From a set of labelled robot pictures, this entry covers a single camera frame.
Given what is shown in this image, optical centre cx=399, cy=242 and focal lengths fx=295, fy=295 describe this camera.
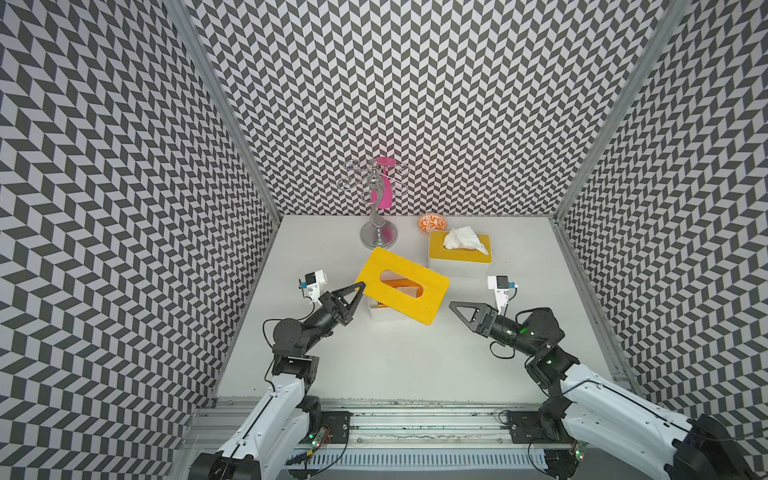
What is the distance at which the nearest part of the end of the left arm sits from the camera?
65 centimetres

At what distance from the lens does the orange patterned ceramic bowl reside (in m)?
1.14

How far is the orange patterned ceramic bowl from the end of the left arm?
51cm
